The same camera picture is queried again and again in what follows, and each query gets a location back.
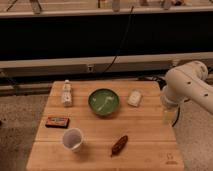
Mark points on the green bowl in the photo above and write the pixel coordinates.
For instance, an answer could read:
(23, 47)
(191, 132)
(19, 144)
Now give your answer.
(103, 102)

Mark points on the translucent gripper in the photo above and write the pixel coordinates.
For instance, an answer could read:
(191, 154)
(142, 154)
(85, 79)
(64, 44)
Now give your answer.
(169, 115)

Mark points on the red black flat box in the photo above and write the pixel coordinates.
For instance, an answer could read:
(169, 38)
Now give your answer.
(57, 122)

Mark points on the brown sausage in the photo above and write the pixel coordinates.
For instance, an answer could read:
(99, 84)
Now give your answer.
(119, 145)

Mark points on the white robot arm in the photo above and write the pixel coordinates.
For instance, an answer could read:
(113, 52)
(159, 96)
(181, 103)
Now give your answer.
(186, 81)

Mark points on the small white bottle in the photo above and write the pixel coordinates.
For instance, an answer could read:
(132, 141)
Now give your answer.
(66, 95)

